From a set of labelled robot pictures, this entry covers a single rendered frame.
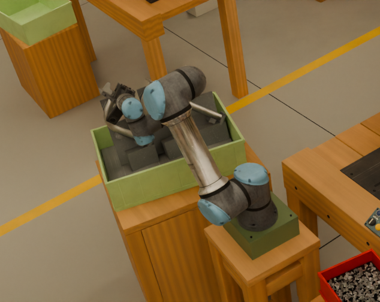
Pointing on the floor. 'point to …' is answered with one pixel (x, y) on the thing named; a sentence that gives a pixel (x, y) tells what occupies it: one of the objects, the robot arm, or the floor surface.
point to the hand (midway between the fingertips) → (114, 97)
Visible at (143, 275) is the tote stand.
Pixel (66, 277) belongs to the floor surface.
